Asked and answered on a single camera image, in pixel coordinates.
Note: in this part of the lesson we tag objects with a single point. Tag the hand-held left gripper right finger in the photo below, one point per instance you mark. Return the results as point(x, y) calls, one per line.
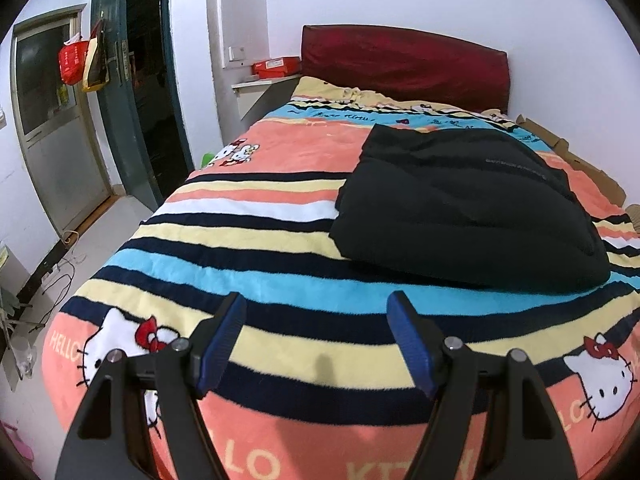
point(412, 345)

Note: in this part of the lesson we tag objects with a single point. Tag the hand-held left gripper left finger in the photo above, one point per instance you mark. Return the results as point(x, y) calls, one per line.
point(222, 340)

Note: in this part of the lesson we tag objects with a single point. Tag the black puffer jacket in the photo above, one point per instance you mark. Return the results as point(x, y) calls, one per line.
point(460, 210)

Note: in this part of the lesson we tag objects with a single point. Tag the striped cartoon cat blanket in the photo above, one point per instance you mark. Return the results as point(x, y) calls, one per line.
point(250, 240)

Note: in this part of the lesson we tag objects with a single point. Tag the small green object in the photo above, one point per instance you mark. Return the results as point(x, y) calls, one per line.
point(207, 159)

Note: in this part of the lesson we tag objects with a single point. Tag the clear plastic bag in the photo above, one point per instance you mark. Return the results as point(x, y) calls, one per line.
point(22, 357)

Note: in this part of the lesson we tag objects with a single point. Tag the pink object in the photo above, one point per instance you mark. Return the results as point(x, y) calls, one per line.
point(22, 447)

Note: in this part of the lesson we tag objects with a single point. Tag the grey metal door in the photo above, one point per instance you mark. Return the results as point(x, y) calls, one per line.
point(65, 160)

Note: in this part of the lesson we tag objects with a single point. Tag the dark green door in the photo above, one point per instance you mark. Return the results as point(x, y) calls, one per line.
point(112, 125)

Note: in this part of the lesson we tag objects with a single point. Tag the white nightstand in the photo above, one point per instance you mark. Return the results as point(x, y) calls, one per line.
point(250, 97)

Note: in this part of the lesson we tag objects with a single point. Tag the flattened cardboard box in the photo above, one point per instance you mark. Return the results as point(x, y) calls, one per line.
point(600, 175)

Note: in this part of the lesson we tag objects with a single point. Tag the red flat box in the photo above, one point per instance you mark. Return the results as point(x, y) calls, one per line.
point(275, 66)

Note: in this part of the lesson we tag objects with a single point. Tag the dark red headboard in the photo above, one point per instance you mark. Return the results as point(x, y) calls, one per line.
point(400, 65)

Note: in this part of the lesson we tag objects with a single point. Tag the yellow brown paper bag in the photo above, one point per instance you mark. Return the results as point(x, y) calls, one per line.
point(95, 67)

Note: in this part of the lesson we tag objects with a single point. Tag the red plastic bag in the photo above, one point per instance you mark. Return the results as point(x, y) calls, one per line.
point(72, 62)

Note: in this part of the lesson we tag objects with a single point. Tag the white wall switch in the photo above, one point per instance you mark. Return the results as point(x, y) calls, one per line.
point(236, 54)

